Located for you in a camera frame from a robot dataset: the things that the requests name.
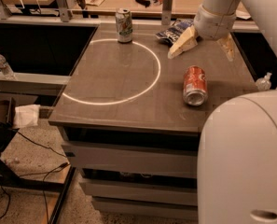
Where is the white crumpled cloth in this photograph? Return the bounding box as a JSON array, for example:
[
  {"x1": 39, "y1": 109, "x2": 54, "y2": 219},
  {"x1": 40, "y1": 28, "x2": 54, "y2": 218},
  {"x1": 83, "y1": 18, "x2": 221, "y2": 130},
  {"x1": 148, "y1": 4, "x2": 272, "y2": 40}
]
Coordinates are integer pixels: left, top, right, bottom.
[{"x1": 13, "y1": 105, "x2": 40, "y2": 129}]

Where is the clear plastic water bottle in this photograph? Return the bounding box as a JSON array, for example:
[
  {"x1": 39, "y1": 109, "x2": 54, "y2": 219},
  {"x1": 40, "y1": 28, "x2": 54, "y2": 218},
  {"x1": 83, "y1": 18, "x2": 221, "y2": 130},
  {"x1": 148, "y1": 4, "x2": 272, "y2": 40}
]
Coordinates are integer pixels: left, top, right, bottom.
[{"x1": 0, "y1": 54, "x2": 16, "y2": 80}]

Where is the blue chip bag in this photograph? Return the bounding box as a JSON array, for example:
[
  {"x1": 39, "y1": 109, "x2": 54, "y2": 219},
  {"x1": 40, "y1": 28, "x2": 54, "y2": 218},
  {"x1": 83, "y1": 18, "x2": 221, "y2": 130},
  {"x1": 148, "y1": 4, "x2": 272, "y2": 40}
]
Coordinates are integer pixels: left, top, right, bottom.
[{"x1": 156, "y1": 19, "x2": 193, "y2": 46}]

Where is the green white soda can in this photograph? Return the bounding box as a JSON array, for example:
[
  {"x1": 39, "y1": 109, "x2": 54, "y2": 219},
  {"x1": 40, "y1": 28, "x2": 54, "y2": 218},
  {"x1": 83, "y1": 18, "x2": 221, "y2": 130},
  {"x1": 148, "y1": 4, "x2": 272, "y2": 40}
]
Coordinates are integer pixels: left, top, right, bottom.
[{"x1": 115, "y1": 8, "x2": 132, "y2": 43}]

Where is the red coke can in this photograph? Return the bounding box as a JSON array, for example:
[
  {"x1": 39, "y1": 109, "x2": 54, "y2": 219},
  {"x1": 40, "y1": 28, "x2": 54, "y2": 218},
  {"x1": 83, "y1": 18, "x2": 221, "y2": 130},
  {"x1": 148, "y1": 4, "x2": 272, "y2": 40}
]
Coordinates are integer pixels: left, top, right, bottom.
[{"x1": 183, "y1": 65, "x2": 208, "y2": 106}]

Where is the clear bottle right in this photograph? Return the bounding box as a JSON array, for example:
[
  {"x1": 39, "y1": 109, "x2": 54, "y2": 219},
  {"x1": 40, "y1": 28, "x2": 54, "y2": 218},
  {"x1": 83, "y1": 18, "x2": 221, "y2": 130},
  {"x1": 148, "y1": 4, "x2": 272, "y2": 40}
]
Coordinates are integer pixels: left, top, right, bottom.
[{"x1": 256, "y1": 72, "x2": 272, "y2": 91}]

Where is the grey drawer cabinet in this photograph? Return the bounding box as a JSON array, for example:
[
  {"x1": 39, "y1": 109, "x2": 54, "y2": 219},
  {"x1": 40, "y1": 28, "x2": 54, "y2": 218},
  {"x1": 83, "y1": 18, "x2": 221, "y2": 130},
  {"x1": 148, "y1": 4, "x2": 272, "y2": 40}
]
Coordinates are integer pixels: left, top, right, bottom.
[{"x1": 49, "y1": 23, "x2": 256, "y2": 222}]

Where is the paper card on desk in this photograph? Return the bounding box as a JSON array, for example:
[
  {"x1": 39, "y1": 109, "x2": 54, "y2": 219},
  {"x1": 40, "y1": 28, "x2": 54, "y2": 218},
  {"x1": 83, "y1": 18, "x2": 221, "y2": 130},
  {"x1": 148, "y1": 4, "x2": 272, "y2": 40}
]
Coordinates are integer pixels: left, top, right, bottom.
[{"x1": 85, "y1": 0, "x2": 105, "y2": 7}]

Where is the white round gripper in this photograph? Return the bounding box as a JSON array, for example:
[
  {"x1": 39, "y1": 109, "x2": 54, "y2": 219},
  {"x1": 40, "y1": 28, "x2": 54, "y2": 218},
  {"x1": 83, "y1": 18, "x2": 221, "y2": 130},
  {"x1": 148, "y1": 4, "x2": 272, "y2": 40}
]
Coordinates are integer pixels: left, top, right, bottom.
[{"x1": 168, "y1": 5, "x2": 236, "y2": 62}]

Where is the black floor cable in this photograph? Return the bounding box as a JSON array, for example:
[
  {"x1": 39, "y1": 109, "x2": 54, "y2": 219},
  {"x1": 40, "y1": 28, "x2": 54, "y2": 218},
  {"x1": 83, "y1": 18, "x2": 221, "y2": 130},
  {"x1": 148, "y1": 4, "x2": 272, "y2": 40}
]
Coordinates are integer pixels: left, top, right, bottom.
[{"x1": 0, "y1": 129, "x2": 71, "y2": 224}]

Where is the black headband on desk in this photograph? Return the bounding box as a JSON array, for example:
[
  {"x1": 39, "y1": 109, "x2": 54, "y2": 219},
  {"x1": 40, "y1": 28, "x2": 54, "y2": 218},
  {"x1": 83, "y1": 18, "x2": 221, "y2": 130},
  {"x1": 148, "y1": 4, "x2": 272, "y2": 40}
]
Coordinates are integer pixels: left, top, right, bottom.
[{"x1": 135, "y1": 0, "x2": 151, "y2": 7}]

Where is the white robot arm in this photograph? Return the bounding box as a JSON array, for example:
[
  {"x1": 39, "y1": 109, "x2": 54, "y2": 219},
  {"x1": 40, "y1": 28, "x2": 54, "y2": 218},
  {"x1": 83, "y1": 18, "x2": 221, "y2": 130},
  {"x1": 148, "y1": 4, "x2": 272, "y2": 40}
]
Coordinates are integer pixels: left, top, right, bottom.
[{"x1": 194, "y1": 0, "x2": 277, "y2": 224}]

